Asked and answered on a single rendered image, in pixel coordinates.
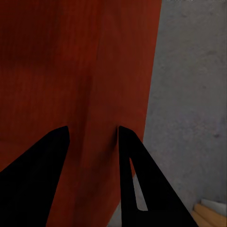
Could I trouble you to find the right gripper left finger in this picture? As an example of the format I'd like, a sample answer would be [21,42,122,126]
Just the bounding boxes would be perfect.
[0,126,70,227]

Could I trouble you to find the storage box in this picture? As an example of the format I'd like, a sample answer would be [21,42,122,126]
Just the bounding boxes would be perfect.
[0,0,162,227]

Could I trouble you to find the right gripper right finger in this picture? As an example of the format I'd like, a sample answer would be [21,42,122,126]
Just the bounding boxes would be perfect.
[119,126,198,227]

